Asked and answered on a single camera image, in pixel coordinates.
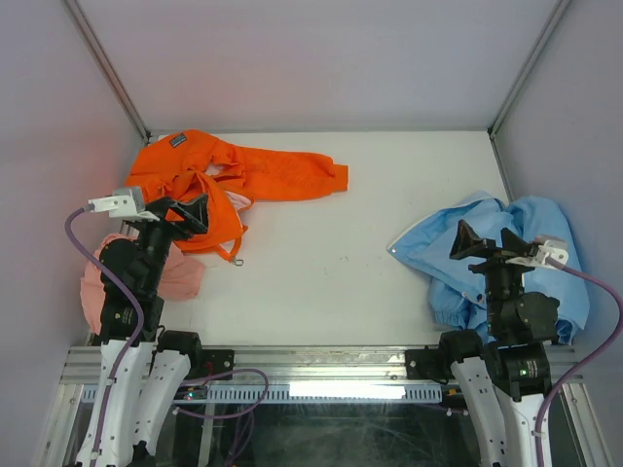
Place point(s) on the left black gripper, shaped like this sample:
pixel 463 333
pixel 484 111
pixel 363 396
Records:
pixel 194 217

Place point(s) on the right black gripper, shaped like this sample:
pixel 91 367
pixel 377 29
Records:
pixel 467 241

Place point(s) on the orange zip jacket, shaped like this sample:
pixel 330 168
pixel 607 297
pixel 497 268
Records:
pixel 190 163

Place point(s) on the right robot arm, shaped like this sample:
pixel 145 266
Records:
pixel 505 382

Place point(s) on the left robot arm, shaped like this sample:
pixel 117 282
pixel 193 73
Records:
pixel 140 367

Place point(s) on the light blue jacket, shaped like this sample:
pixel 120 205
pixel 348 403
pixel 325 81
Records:
pixel 457 295

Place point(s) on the pink cloth garment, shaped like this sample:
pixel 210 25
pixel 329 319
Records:
pixel 181 281

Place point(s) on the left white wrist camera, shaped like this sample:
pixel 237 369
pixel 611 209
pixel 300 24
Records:
pixel 126 202

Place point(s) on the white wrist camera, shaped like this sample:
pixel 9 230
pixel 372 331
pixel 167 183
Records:
pixel 544 252
pixel 126 202

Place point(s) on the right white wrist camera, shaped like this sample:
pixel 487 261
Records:
pixel 544 252

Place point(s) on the left aluminium frame post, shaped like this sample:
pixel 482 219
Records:
pixel 85 29

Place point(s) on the aluminium frame post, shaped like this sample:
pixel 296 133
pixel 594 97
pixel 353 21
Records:
pixel 85 29
pixel 537 49

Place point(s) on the aluminium front rail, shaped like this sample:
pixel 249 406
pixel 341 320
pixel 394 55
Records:
pixel 372 363

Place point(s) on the white slotted cable duct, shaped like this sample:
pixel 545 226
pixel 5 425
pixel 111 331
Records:
pixel 309 392

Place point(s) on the right aluminium frame post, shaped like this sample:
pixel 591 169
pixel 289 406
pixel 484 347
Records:
pixel 537 49

